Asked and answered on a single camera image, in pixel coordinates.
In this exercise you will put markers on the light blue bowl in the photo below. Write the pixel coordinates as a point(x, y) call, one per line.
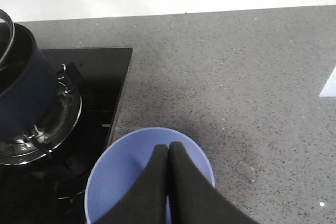
point(123, 161)

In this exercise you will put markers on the black glass gas cooktop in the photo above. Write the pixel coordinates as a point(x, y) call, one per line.
point(52, 190)

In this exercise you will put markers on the glass pot lid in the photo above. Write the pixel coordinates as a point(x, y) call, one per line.
point(7, 35)

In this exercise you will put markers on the dark blue cooking pot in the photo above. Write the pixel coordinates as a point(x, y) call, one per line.
point(28, 85)

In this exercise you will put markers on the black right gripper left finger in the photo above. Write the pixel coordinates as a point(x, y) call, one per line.
point(145, 201)

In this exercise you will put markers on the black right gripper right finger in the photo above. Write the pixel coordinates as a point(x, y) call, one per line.
point(193, 199)

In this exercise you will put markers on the black pot support grate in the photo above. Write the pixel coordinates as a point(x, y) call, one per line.
point(43, 138)

